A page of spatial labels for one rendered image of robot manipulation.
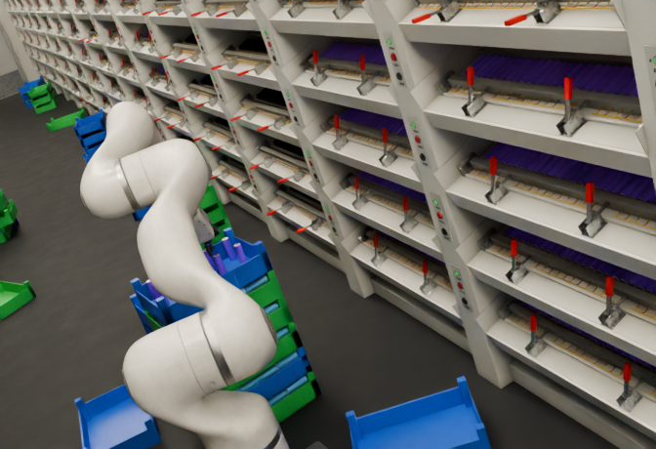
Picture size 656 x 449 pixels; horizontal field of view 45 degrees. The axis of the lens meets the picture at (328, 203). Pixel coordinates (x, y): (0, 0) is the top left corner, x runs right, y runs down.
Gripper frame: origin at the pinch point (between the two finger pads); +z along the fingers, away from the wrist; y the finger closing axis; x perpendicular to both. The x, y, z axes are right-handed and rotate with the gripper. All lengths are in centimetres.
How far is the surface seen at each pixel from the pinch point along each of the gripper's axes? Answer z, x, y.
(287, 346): 21.8, -21.7, 12.9
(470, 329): 20, -35, 59
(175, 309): -5.9, -21.3, -6.9
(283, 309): 13.5, -16.4, 15.2
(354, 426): 25, -47, 25
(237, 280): -0.9, -14.4, 7.9
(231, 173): 87, 120, -10
